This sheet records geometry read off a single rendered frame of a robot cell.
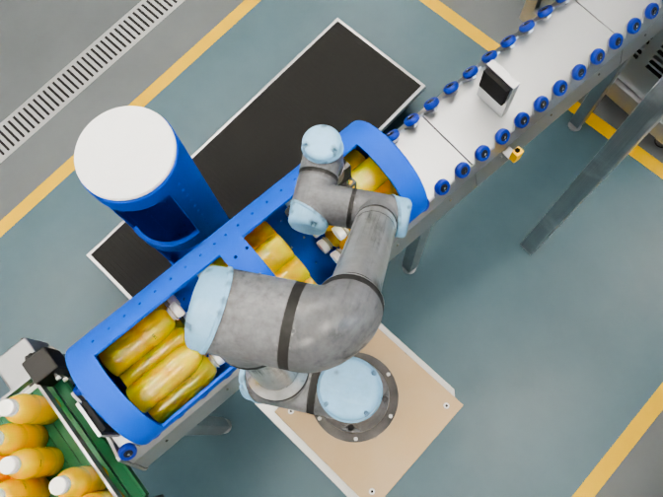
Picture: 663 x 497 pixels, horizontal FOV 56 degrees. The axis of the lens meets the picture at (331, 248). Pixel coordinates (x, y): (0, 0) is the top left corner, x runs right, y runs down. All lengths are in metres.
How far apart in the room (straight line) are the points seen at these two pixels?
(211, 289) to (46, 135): 2.46
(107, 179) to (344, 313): 1.11
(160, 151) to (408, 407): 0.93
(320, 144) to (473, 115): 0.80
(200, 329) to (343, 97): 2.07
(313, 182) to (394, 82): 1.70
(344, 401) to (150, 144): 0.94
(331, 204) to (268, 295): 0.38
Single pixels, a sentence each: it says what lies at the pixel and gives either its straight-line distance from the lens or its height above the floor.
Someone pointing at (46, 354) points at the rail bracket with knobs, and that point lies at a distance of 1.75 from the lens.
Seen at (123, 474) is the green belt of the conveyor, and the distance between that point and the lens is 1.77.
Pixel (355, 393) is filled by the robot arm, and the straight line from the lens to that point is 1.17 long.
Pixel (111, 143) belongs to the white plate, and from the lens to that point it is 1.82.
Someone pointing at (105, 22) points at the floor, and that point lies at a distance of 3.41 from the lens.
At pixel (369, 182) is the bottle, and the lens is 1.48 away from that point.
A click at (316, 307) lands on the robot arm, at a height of 1.80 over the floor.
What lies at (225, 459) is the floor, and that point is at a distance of 2.61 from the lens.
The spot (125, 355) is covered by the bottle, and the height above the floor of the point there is 1.15.
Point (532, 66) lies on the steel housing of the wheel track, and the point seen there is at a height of 0.93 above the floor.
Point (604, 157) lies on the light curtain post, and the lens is 1.93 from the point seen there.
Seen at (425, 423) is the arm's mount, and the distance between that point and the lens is 1.40.
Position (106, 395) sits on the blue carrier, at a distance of 1.43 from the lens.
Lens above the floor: 2.55
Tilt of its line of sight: 73 degrees down
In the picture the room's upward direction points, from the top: 9 degrees counter-clockwise
